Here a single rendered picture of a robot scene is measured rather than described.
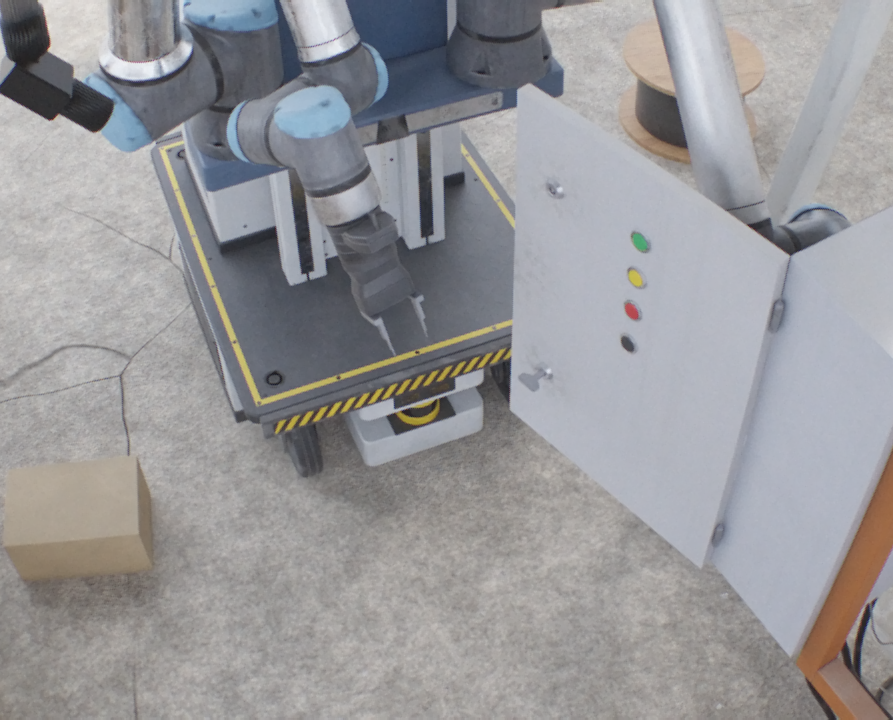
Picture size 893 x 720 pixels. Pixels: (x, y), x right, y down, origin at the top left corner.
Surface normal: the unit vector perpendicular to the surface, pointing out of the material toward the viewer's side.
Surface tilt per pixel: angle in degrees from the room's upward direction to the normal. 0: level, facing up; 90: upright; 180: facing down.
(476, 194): 0
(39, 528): 0
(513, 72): 70
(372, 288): 63
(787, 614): 90
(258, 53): 90
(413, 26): 90
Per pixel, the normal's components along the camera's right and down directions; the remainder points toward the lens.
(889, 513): -0.87, 0.38
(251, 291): -0.02, -0.67
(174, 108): 0.71, 0.61
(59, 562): 0.15, 0.73
